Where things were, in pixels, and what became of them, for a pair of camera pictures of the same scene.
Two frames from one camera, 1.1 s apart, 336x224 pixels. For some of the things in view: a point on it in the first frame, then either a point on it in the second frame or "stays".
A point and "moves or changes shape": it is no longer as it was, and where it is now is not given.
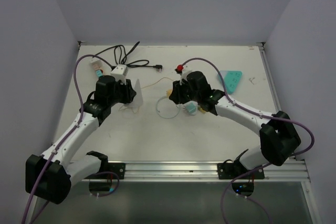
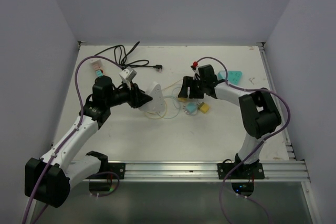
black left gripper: (129, 93) stays
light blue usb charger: (191, 107) stays
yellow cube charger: (168, 93) moves or changes shape
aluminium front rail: (295, 170) stays
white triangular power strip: (137, 101) moves or changes shape
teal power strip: (231, 79) stays
